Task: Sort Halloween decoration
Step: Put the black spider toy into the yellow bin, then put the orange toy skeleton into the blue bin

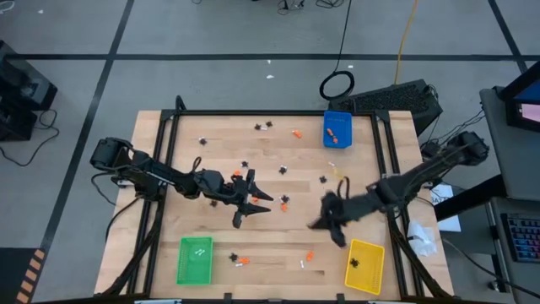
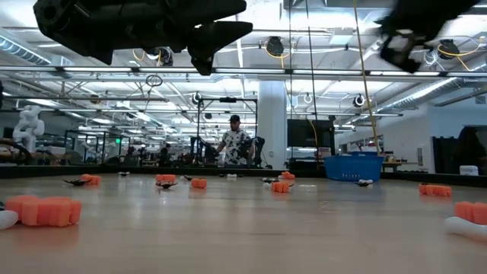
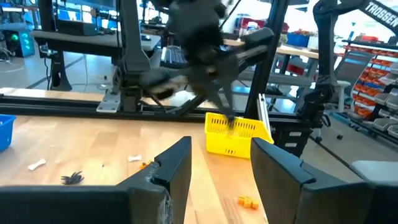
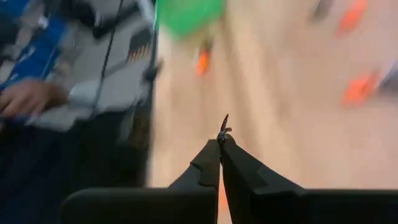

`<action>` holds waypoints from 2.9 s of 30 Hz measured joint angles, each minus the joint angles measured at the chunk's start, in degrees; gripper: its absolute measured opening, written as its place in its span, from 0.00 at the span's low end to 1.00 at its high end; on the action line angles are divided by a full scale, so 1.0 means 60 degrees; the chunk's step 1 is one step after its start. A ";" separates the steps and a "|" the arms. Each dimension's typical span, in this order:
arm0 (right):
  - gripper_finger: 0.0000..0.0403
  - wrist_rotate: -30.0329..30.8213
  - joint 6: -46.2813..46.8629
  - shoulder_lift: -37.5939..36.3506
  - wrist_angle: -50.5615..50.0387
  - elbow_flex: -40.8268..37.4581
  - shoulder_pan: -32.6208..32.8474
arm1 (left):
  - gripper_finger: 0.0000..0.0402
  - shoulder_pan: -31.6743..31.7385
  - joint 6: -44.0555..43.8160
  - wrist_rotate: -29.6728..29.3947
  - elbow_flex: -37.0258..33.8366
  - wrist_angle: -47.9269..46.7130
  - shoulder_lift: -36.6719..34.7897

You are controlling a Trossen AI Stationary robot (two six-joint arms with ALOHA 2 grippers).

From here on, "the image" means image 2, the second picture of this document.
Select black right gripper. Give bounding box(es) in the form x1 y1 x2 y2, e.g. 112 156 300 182
376 0 450 74

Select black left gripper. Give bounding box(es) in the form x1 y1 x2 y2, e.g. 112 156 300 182
113 0 254 76

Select blue plastic basket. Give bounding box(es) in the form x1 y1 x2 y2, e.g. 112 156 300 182
323 151 385 182

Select black cabinet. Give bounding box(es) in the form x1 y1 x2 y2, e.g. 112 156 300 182
431 135 457 174

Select white building column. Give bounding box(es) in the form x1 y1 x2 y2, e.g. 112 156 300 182
257 79 288 170

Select long ceiling light strip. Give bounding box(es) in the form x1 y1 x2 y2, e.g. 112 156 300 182
0 65 487 79

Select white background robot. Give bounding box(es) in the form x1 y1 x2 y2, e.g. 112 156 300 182
12 104 46 153

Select yellow hanging cable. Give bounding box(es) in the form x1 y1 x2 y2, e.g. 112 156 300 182
352 0 383 155

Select black background station frame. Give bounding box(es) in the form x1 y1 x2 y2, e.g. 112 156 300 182
196 97 259 168

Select thin black hanging cable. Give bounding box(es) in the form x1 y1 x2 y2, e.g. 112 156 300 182
288 0 294 170

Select black coiled hanging cable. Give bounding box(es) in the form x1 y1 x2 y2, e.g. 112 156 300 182
304 0 320 170

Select black wall screen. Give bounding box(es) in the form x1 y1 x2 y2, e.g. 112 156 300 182
287 119 336 148

